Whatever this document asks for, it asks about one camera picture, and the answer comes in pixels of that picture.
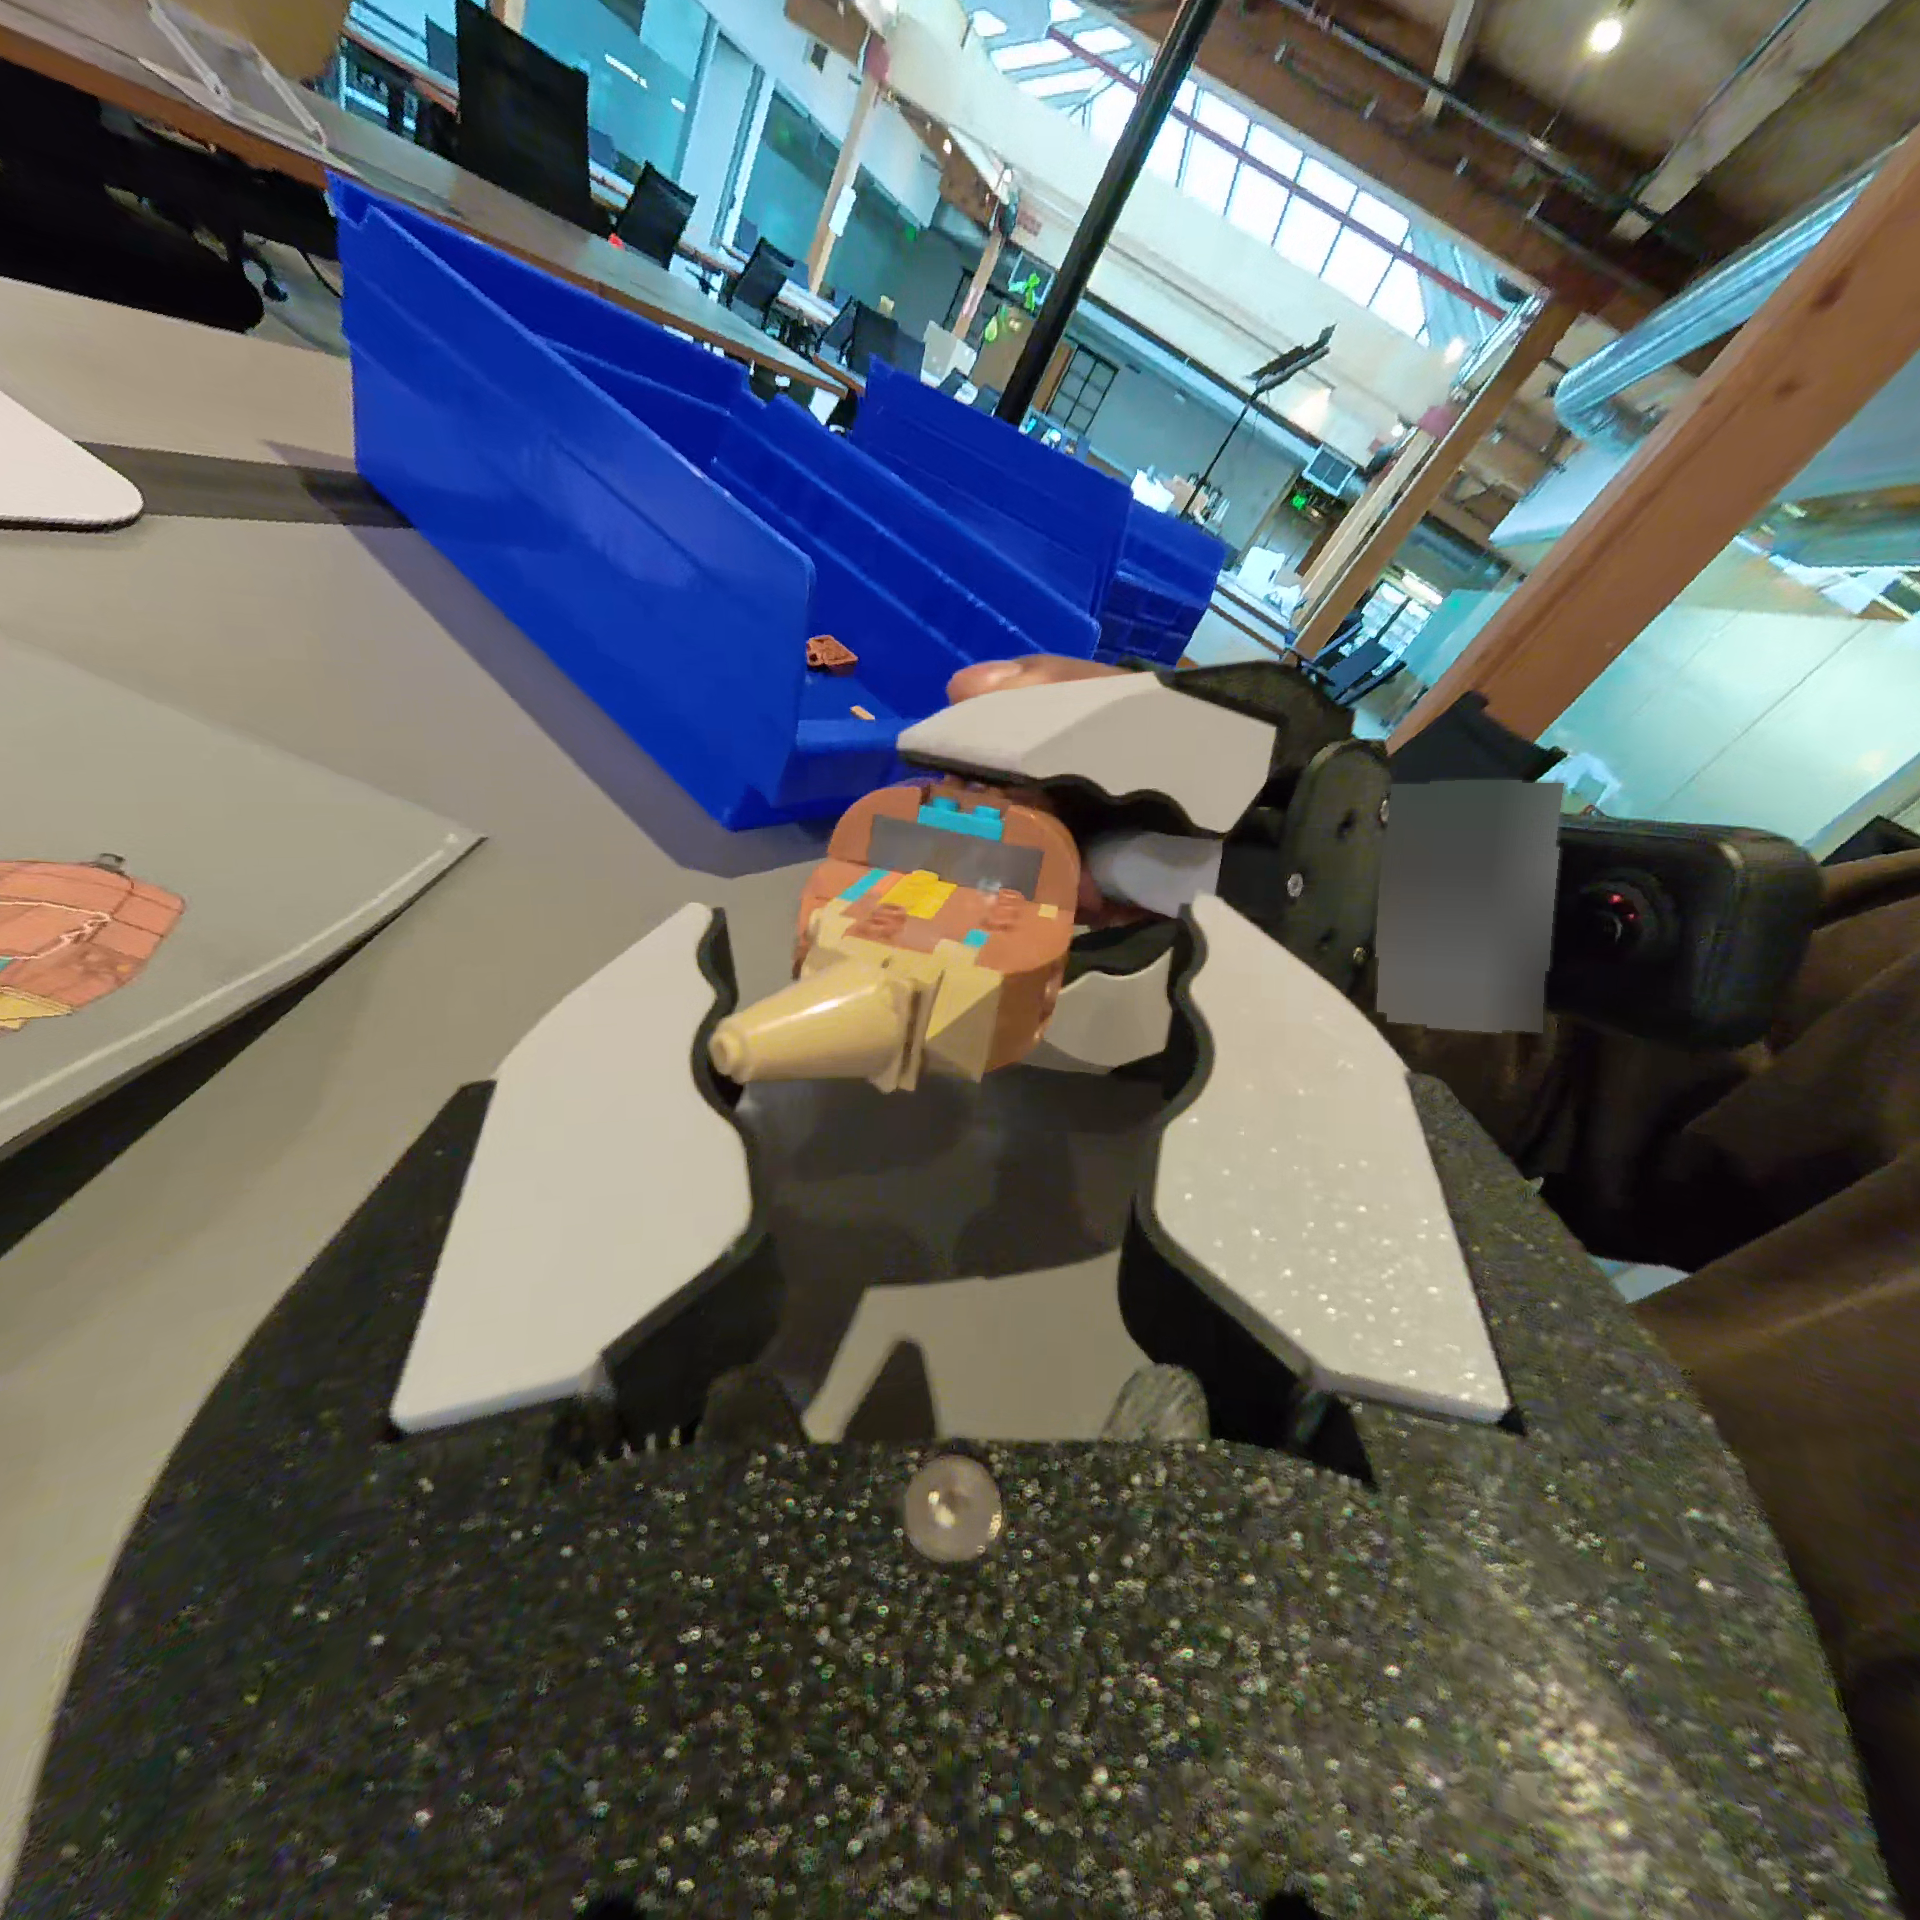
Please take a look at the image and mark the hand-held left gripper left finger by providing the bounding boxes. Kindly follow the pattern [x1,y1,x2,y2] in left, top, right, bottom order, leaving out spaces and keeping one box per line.
[392,900,770,1433]

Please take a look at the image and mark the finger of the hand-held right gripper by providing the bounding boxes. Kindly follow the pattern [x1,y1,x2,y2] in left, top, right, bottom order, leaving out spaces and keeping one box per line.
[1036,919,1204,1075]
[897,667,1287,921]

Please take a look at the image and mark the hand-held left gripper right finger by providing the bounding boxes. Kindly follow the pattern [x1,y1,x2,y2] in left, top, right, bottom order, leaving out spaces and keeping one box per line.
[1131,896,1514,1427]

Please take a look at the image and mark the brown brick vehicle model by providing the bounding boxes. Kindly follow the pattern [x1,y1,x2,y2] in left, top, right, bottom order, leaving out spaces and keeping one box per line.
[708,780,1080,1088]

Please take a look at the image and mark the blue plastic bin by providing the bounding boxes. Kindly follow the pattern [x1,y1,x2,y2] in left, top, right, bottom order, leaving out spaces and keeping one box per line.
[327,168,1120,833]

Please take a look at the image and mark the person's right forearm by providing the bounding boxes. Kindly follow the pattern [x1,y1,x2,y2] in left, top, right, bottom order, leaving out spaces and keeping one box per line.
[1499,849,1920,1292]

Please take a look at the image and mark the grey desk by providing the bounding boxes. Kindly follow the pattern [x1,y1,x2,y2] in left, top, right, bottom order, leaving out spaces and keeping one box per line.
[0,276,1697,1863]

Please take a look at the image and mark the person's right hand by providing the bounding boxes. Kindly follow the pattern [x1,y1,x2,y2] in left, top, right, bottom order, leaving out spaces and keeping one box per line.
[944,653,1120,707]

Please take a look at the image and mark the black tripod stand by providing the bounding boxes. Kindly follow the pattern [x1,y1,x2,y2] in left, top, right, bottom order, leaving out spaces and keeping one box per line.
[1201,322,1340,505]

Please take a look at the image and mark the wooden pillar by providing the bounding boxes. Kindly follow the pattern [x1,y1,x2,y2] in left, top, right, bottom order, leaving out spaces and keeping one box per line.
[1387,141,1920,752]

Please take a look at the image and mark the open instruction booklet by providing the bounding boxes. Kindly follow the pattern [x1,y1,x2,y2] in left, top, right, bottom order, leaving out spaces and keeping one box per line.
[0,637,484,1156]

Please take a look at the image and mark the black pole stand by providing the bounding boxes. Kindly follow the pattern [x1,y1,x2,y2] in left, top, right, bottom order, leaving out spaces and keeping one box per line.
[995,0,1226,426]

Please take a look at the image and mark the person's brown jacket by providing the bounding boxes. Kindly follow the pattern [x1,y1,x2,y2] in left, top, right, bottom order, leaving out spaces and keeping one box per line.
[1627,1201,1920,1893]

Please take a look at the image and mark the long wooden table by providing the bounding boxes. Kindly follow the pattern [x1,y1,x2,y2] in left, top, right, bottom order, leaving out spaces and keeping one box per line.
[0,17,864,400]

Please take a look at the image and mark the white stand base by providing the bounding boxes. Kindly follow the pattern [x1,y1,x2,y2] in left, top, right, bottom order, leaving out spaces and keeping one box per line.
[0,394,146,531]

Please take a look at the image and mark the clear acrylic stand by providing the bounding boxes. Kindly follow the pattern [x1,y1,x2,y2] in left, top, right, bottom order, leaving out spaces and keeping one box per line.
[141,0,330,146]

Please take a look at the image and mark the silver air duct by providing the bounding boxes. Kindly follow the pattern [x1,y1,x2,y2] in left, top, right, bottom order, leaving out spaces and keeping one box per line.
[1553,151,1920,435]

